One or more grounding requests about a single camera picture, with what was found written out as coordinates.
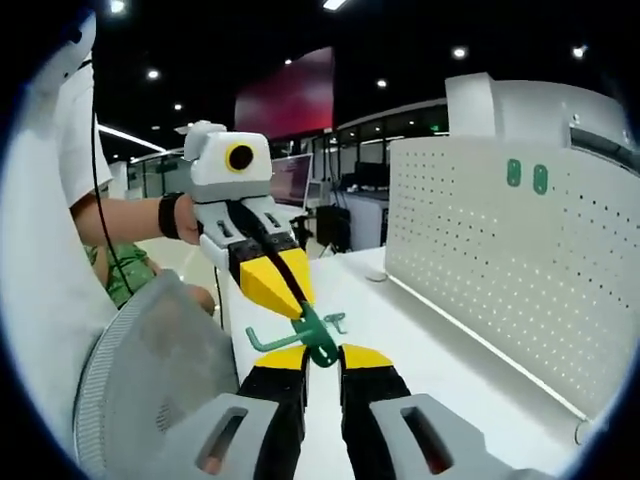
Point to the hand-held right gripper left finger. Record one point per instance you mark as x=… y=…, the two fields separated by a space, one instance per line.
x=280 y=415

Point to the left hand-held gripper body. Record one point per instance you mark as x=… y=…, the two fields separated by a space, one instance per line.
x=220 y=170

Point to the white perforated mounting plate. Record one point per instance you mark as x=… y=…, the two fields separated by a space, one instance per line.
x=475 y=250

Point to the round ceiling spotlights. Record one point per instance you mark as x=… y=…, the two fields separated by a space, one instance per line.
x=459 y=52

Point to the grey metal shelving rack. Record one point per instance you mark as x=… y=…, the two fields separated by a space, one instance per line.
x=600 y=137

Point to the black computer tower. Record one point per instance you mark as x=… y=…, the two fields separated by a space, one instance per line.
x=332 y=230

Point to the computer monitor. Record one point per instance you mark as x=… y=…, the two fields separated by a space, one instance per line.
x=290 y=180

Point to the large red screen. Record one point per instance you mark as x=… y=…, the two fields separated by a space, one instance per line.
x=285 y=95

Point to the grey equipment cabinet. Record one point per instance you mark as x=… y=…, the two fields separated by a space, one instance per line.
x=367 y=220

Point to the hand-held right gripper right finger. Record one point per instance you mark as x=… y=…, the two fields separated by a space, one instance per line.
x=370 y=415

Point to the white chest device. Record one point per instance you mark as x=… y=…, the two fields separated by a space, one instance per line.
x=70 y=55

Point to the person's left hand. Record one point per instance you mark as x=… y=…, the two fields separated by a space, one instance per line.
x=189 y=220

